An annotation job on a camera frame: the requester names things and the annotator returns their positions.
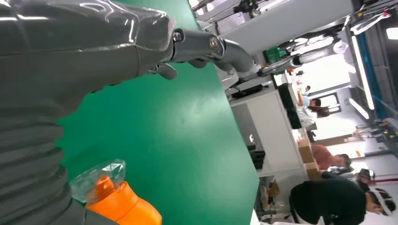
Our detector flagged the orange detergent bottle clear cap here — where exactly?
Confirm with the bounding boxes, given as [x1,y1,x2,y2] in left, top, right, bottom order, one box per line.
[69,159,163,225]

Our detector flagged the ribbed grey left arm sleeve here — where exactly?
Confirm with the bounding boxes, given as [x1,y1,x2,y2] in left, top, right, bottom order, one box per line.
[0,115,119,225]

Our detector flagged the green crate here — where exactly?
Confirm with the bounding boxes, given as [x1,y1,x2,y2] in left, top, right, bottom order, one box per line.
[263,46,287,65]

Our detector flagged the black box stack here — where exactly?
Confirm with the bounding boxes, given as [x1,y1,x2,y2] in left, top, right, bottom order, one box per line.
[248,144,267,170]

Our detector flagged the white cabinet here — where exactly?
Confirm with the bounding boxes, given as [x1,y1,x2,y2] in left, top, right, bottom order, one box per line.
[230,90,305,178]

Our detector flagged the black monitor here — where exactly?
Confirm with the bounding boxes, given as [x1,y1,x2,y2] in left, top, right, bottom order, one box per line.
[277,83,303,130]

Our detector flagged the person with long brown hair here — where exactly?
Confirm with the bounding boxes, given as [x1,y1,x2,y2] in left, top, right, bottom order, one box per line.
[295,97,331,129]

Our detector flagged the cardboard box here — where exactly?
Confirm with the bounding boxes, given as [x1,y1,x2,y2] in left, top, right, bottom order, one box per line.
[305,163,323,181]
[298,139,314,164]

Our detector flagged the person in red shirt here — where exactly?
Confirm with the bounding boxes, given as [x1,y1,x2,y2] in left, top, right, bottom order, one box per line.
[311,144,353,172]

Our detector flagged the long ceiling light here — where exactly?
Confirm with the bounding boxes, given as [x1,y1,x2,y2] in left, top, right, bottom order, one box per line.
[351,35,375,111]
[348,97,371,120]

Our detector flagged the person in black shirt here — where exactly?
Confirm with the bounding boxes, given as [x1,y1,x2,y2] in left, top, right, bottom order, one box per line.
[289,178,398,225]

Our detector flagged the person wearing dark headset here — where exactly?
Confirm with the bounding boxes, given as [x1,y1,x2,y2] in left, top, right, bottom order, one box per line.
[321,167,375,188]

